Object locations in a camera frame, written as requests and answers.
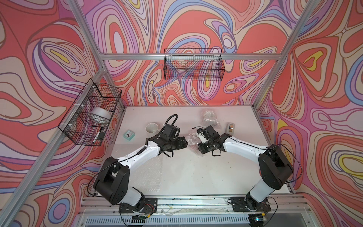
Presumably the clear bubble wrap sheet top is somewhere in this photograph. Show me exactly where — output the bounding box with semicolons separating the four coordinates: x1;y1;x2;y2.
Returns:
202;110;219;126

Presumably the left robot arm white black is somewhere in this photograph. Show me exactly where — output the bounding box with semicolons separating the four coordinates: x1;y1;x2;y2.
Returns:
93;114;188;210

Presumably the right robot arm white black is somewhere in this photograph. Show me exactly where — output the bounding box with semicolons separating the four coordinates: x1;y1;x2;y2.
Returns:
195;125;294;209

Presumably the white ceramic mug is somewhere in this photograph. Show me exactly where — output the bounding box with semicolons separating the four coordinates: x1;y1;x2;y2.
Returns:
145;123;159;137

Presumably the grey tape dispenser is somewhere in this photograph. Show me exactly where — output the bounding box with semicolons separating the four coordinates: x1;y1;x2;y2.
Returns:
226;123;235;135

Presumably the small teal alarm clock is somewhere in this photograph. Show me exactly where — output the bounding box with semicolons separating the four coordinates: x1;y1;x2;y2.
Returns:
123;130;135;141

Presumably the white tape roll in basket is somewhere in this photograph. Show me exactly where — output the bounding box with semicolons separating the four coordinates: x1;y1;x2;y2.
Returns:
91;107;111;123

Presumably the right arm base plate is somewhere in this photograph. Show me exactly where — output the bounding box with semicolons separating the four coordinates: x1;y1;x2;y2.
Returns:
227;196;271;213

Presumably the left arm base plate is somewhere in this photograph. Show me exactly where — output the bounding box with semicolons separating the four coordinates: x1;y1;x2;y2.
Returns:
119;197;158;215

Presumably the marker in wire basket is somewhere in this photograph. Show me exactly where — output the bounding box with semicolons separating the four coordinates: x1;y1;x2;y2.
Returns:
92;131;101;143

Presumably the black wire basket back wall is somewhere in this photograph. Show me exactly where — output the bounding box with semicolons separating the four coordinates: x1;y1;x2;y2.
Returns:
164;47;226;81

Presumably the black wire basket wall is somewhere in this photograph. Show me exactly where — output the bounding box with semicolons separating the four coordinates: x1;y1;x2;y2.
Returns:
58;79;122;147
164;47;226;81

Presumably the black wire basket left wall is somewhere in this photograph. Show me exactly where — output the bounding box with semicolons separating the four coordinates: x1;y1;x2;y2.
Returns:
58;79;122;147

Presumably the aluminium front rail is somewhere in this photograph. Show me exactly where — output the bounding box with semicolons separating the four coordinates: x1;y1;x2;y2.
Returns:
79;194;313;216

